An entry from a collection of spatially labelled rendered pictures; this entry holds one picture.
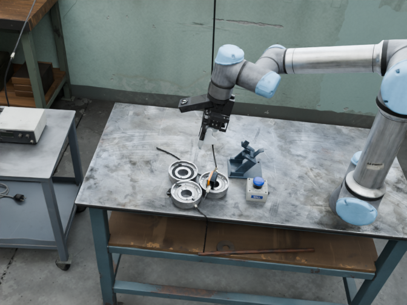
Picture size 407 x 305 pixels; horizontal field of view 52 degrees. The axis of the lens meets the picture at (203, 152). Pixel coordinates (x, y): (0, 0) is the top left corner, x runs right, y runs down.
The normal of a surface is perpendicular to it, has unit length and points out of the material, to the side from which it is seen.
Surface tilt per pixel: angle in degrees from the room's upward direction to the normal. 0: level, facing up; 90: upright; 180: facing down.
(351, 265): 0
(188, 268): 0
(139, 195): 0
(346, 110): 90
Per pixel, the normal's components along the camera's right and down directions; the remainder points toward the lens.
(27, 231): 0.08, -0.75
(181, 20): -0.07, 0.65
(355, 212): -0.44, 0.66
